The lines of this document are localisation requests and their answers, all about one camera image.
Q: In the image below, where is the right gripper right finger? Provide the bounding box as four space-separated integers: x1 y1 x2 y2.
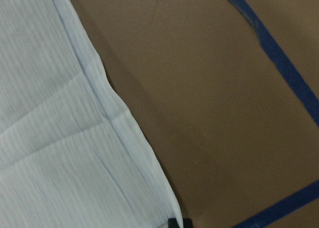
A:
182 218 192 228

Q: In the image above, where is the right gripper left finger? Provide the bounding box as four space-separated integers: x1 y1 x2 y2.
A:
167 218 178 228

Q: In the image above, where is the light blue button shirt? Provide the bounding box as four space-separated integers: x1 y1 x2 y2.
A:
0 0 183 228

